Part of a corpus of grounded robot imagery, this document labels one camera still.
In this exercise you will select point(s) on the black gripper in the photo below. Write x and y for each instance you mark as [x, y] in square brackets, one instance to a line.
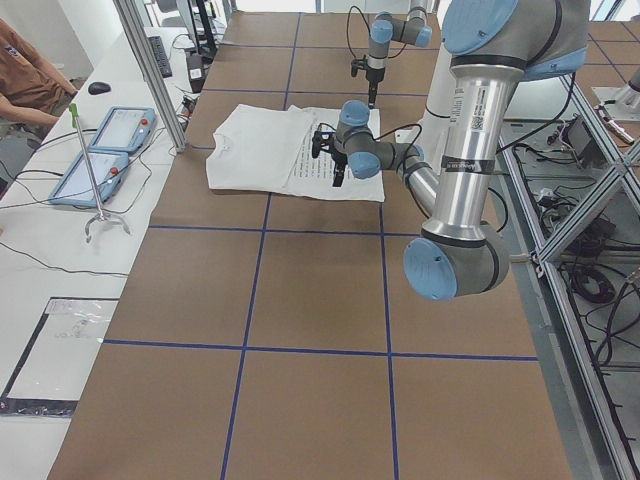
[373, 79]
[340, 162]

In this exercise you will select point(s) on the white printed t-shirt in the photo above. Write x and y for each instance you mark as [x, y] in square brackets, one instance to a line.
[258, 149]

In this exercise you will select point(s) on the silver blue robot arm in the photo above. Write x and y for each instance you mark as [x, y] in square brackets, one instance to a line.
[414, 30]
[491, 46]

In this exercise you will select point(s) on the black power adapter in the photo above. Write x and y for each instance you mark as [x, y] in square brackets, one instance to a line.
[195, 72]

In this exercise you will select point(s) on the upper blue teach pendant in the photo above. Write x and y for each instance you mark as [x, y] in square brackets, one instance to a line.
[124, 129]

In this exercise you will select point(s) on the blue teach pendant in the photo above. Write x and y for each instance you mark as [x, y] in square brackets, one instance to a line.
[124, 129]
[75, 188]

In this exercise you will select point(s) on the black keyboard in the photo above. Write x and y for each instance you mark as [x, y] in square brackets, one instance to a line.
[160, 56]

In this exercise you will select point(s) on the lower blue teach pendant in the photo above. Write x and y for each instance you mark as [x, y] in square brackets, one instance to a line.
[75, 188]

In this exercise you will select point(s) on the black computer mouse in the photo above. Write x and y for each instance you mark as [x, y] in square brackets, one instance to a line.
[98, 87]

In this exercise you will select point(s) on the metal stand with green tip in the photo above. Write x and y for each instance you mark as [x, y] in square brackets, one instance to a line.
[102, 215]

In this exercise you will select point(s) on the person in brown shirt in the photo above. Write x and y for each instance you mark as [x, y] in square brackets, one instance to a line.
[33, 91]

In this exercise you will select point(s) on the plastic sleeve with paper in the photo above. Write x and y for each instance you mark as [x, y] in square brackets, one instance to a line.
[50, 375]

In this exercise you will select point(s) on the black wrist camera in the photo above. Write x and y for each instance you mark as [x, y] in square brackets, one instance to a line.
[357, 65]
[321, 142]

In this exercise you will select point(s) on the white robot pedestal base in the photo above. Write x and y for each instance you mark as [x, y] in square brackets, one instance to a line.
[439, 99]

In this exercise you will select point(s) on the aluminium frame rail structure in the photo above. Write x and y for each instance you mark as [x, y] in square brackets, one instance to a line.
[576, 202]

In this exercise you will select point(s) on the aluminium frame post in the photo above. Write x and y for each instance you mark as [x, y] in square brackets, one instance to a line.
[138, 41]

